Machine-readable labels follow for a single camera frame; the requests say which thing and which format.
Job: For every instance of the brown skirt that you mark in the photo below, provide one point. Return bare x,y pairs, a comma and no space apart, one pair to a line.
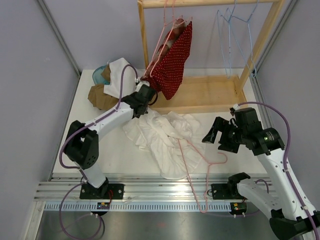
101,100

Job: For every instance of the teal plastic tub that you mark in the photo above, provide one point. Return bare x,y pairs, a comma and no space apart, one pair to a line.
102,75

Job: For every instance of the red plaid skirt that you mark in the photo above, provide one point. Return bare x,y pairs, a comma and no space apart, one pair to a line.
178,29

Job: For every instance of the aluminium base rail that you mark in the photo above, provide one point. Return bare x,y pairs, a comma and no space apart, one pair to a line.
146,188

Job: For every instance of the white slotted cable duct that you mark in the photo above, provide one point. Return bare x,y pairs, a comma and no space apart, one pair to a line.
119,206

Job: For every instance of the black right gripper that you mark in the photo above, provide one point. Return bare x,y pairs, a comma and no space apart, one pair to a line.
220,124

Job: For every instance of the white shirt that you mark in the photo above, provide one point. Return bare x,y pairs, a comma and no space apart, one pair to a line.
121,81

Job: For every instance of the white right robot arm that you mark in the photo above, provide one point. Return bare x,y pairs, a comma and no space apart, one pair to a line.
290,214

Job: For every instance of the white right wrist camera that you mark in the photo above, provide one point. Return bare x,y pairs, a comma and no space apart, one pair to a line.
233,109

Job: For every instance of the white ruffled skirt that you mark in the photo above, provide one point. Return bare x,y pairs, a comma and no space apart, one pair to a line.
174,141

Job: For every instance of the wooden clothes rack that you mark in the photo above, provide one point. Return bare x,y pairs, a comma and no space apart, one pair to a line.
204,87

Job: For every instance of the red polka dot skirt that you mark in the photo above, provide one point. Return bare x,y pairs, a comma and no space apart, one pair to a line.
167,76

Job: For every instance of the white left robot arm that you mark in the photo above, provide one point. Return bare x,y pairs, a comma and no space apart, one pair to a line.
82,143

